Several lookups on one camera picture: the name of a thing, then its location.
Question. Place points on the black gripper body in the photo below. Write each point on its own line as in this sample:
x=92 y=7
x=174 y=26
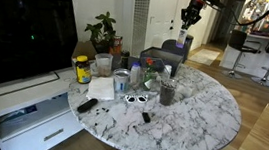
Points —
x=191 y=10

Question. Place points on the white packet with purple end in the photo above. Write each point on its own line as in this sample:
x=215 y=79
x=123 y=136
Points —
x=182 y=38

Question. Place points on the dark open cardboard box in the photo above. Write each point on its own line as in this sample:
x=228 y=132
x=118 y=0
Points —
x=163 y=56

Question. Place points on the brown cardboard box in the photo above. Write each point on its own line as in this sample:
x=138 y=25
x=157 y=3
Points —
x=84 y=50

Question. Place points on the white door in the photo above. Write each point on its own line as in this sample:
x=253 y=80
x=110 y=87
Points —
x=164 y=17

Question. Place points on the dark grey shell chair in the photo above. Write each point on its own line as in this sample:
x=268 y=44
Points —
x=172 y=45

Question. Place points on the beige floor mat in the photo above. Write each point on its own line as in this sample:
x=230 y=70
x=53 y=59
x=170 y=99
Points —
x=205 y=56

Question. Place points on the clear glass vase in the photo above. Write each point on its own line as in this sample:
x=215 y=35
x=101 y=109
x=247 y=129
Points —
x=150 y=75

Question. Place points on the black bottle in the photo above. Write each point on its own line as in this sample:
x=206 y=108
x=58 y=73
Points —
x=125 y=60

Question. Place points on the white bottle with blue cap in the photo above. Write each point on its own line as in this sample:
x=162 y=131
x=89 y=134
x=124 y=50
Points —
x=135 y=74

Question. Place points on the orange printed carton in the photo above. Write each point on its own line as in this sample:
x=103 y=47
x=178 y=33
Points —
x=116 y=45

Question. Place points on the dark mesh pen cup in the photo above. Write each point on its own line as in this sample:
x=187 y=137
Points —
x=167 y=93

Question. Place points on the green potted plant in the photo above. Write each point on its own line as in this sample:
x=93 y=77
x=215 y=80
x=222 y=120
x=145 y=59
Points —
x=103 y=31

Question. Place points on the white kitchen counter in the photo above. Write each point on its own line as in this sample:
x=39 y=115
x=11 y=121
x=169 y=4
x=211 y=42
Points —
x=259 y=64

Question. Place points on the silver tin with white label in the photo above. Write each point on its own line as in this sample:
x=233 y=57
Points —
x=120 y=82

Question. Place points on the clear plastic cup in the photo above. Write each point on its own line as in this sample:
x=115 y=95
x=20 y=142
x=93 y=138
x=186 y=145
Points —
x=103 y=65

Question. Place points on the small black block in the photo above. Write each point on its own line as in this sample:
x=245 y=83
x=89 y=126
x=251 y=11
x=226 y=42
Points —
x=146 y=117

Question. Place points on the white paper napkin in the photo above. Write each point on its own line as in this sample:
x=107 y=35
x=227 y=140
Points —
x=101 y=88

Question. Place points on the yellow lid supplement bottle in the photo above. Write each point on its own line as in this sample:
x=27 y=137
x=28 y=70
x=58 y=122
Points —
x=83 y=71

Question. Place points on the small black crumbs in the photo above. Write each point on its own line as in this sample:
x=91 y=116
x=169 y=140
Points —
x=105 y=109

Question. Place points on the black flat screen television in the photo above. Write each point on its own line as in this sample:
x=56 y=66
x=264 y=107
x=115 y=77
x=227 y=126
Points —
x=21 y=36

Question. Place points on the white television stand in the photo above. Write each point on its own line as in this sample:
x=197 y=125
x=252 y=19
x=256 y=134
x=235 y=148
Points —
x=22 y=90

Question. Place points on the grey media device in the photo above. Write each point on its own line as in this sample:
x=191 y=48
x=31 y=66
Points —
x=29 y=114

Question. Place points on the white wall heater grille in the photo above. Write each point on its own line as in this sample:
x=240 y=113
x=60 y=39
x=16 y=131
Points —
x=140 y=18

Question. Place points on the white frame sunglasses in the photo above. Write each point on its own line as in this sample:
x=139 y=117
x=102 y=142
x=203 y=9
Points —
x=136 y=98

